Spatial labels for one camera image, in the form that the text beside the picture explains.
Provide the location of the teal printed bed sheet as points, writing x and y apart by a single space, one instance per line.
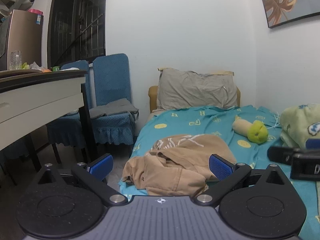
212 122

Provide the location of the folded grey cloth on chair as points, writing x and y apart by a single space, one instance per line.
112 107

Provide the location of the beige pillow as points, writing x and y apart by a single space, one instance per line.
225 72

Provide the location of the green and beige plush toy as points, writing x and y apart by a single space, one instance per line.
255 132

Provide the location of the clear glass cup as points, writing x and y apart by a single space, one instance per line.
16 60

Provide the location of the pink container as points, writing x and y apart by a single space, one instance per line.
35 11

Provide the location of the tan shirt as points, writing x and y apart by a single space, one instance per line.
175 170

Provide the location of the grey pillow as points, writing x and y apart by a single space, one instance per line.
195 90

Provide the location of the blue covered chair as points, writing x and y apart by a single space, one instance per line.
111 80
67 130

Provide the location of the green can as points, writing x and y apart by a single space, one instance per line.
56 68

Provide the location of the framed leaf wall picture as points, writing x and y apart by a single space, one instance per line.
282 0

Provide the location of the clear snack bag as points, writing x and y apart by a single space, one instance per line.
34 66

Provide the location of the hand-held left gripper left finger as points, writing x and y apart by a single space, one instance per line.
101 166

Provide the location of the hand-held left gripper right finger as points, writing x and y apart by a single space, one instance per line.
221 167

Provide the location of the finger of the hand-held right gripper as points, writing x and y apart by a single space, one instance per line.
280 155
313 143

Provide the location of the dark window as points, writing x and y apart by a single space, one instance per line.
75 17

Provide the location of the green dinosaur print blanket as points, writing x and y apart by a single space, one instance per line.
295 122

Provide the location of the beige refrigerator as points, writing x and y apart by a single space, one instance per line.
25 37

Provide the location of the white table with dark top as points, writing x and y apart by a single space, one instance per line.
37 97

